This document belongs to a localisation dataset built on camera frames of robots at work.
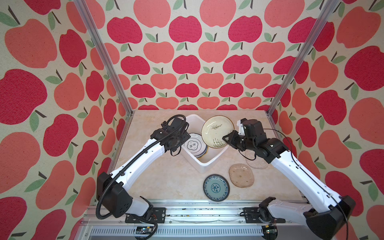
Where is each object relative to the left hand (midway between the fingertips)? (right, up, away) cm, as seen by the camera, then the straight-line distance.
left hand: (188, 139), depth 80 cm
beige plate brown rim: (+14, +6, -2) cm, 16 cm away
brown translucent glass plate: (+32, -23, +9) cm, 40 cm away
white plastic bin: (+5, +9, +16) cm, 19 cm away
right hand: (+19, +2, -6) cm, 21 cm away
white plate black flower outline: (+5, -6, +18) cm, 20 cm away
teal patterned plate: (+16, -28, +4) cm, 33 cm away
